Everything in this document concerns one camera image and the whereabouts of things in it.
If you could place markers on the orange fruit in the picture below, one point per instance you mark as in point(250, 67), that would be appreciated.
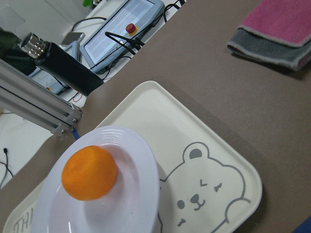
point(89, 173)

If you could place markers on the white round plate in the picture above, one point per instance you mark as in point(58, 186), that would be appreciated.
point(131, 206)

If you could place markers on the cream bear tray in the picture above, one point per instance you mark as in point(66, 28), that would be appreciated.
point(205, 185)

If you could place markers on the black bottle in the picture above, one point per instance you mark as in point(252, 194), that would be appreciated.
point(49, 57)

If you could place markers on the grey folded cloth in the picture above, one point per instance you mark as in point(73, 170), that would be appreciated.
point(263, 50)

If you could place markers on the pink folded cloth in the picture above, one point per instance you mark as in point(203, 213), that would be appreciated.
point(287, 22)

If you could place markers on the aluminium frame post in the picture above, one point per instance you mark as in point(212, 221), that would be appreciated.
point(26, 98)

